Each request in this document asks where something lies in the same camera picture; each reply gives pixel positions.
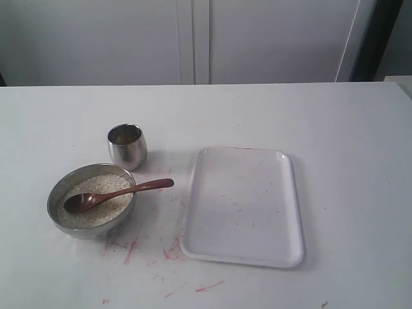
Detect brown wooden spoon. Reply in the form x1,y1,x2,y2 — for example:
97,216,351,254
64,178,174,214

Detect small steel cup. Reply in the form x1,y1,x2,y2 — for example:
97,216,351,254
108,124,148,171

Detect steel bowl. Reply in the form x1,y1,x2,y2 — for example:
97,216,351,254
47,164,136,239

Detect white rice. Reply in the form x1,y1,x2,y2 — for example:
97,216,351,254
57,174,133,229

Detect white plastic tray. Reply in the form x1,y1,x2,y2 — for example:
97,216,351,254
180,147,304,268

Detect white cabinet doors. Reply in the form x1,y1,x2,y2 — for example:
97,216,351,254
1,1,375,86

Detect dark vertical post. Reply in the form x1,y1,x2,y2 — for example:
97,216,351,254
349,0,404,82

